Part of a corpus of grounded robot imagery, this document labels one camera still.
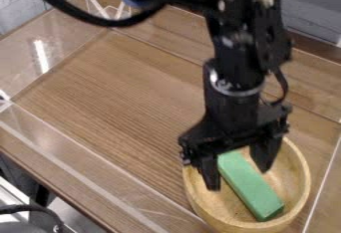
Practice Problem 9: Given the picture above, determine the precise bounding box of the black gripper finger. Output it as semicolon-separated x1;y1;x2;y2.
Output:
198;155;221;191
249;137;282;173

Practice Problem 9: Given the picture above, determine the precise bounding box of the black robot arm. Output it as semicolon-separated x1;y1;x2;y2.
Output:
123;0;292;191

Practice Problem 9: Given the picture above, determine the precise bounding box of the brown wooden bowl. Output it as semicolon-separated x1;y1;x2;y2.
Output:
182;137;312;233

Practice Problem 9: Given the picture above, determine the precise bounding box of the black cable bottom left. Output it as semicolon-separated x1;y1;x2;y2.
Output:
0;204;67;233

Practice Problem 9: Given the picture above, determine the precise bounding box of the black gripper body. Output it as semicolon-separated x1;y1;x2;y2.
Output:
178;62;292;168

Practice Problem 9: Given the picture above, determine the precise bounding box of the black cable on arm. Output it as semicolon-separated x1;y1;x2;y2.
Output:
12;0;174;28

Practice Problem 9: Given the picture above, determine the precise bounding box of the clear acrylic corner bracket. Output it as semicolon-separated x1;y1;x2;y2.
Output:
83;0;134;21

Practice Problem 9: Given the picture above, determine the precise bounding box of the green rectangular block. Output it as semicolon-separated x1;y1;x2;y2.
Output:
217;151;285;222

